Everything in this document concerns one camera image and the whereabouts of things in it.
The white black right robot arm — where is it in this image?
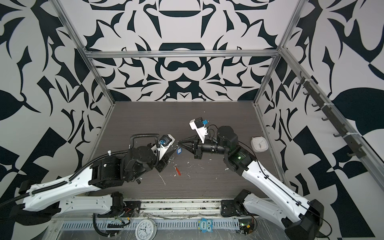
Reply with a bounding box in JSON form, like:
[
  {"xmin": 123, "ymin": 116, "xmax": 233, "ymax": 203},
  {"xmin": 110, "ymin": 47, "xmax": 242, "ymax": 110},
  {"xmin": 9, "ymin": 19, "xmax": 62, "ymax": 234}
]
[{"xmin": 178, "ymin": 126, "xmax": 330, "ymax": 240}]

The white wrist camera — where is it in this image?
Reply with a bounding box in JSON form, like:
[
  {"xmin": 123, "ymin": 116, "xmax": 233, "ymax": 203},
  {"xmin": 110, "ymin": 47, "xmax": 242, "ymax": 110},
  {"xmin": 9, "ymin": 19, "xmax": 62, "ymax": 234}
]
[
  {"xmin": 151, "ymin": 134, "xmax": 175, "ymax": 160},
  {"xmin": 190, "ymin": 117, "xmax": 208, "ymax": 144}
]

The round white analog clock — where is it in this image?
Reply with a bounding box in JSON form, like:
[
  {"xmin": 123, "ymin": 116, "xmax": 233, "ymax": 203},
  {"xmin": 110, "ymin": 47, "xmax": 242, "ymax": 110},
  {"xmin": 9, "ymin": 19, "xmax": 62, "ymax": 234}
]
[{"xmin": 135, "ymin": 219, "xmax": 158, "ymax": 240}]

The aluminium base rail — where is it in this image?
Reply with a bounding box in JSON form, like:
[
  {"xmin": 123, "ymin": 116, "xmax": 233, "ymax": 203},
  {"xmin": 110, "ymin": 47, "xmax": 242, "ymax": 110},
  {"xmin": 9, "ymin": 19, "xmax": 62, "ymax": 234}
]
[{"xmin": 68, "ymin": 197, "xmax": 286, "ymax": 218}]

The small electronics board right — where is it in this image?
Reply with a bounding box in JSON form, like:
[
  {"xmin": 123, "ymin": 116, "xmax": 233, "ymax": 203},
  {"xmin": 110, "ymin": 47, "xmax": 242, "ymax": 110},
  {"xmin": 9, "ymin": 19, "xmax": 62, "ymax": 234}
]
[{"xmin": 239, "ymin": 216, "xmax": 258, "ymax": 236}]

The small electronics board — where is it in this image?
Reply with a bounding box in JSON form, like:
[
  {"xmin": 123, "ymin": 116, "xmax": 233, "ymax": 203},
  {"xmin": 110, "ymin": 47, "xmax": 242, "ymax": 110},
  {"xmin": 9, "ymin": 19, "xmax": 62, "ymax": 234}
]
[
  {"xmin": 239, "ymin": 216, "xmax": 258, "ymax": 236},
  {"xmin": 107, "ymin": 217, "xmax": 131, "ymax": 229}
]

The blue owl figure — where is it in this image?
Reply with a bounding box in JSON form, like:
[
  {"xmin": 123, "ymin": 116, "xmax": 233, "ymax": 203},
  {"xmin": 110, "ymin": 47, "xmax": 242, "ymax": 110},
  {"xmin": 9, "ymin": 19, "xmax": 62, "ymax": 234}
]
[{"xmin": 198, "ymin": 218, "xmax": 213, "ymax": 233}]

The white slotted cable duct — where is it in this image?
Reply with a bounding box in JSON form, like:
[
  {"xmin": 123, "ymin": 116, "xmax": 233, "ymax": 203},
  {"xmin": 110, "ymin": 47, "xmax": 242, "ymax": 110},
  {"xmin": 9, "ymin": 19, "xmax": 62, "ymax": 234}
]
[{"xmin": 61, "ymin": 219, "xmax": 240, "ymax": 231}]

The black wall hook rail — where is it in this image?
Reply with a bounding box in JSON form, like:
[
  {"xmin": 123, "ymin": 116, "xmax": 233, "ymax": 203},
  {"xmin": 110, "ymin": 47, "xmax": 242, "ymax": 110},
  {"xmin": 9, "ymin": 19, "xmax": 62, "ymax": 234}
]
[{"xmin": 297, "ymin": 72, "xmax": 367, "ymax": 159}]

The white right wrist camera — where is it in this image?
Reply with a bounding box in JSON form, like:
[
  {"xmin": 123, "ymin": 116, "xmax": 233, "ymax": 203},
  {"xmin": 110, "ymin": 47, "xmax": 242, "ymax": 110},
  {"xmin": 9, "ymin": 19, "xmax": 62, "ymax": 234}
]
[{"xmin": 190, "ymin": 117, "xmax": 208, "ymax": 144}]

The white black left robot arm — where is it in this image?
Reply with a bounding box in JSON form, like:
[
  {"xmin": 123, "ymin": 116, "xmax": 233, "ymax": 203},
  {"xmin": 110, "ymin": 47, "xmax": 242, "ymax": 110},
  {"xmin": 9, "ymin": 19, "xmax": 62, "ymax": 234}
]
[{"xmin": 1, "ymin": 146, "xmax": 175, "ymax": 226}]

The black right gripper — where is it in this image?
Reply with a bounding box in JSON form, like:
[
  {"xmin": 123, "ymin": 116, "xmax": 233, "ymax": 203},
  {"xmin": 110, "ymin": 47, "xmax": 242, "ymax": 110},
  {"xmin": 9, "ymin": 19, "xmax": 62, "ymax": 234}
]
[{"xmin": 181, "ymin": 134, "xmax": 233, "ymax": 160}]

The small electronics board left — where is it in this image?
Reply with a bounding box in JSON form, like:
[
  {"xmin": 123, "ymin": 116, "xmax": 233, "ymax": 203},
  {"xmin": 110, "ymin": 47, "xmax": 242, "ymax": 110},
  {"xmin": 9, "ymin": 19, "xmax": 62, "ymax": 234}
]
[{"xmin": 107, "ymin": 217, "xmax": 131, "ymax": 229}]

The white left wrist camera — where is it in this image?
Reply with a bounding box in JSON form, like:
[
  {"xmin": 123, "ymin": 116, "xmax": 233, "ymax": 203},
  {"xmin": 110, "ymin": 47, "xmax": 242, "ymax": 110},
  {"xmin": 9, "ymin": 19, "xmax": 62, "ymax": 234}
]
[{"xmin": 151, "ymin": 134, "xmax": 175, "ymax": 160}]

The white square clock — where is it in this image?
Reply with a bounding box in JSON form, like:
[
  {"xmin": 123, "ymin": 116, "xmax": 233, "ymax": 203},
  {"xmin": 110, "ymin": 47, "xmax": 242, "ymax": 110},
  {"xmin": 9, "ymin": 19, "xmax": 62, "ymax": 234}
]
[{"xmin": 251, "ymin": 137, "xmax": 269, "ymax": 153}]

